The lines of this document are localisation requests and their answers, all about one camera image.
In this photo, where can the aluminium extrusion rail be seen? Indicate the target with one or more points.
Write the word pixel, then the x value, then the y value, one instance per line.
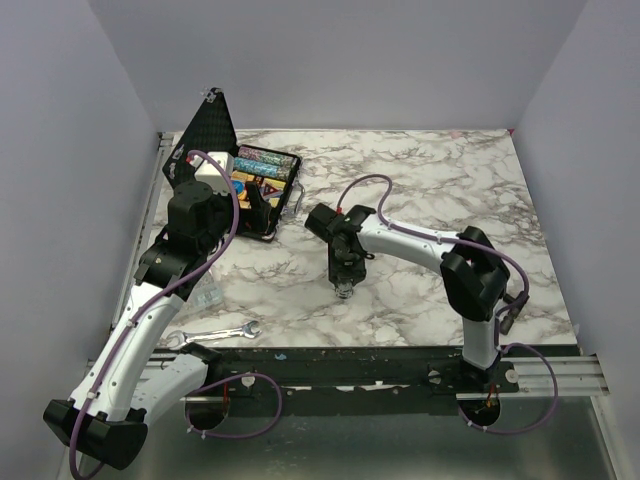
pixel 576 376

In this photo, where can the clear plastic screw box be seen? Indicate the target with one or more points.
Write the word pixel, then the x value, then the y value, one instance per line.
pixel 206 293

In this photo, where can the black poker set case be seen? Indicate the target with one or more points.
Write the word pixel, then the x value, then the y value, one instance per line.
pixel 211 129

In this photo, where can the black T-handle tool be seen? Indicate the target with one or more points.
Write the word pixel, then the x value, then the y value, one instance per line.
pixel 510 312

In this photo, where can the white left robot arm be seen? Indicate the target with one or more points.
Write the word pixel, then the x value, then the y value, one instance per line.
pixel 102 418

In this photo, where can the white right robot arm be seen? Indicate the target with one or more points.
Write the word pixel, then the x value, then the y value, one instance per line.
pixel 475 277

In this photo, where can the blue white poker chip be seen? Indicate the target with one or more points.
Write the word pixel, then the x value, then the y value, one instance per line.
pixel 344 290

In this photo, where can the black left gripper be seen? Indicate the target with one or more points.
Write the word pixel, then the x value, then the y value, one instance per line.
pixel 260 207

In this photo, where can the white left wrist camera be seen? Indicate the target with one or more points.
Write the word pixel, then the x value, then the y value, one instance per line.
pixel 207 173

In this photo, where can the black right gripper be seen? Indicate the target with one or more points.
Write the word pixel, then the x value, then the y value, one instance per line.
pixel 336 272

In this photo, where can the black mounting base plate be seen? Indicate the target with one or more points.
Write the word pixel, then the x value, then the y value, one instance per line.
pixel 349 381

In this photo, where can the red triangular dealer button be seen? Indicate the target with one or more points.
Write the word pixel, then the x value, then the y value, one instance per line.
pixel 271 194

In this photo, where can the silver combination wrench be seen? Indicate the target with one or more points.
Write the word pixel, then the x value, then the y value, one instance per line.
pixel 178 339

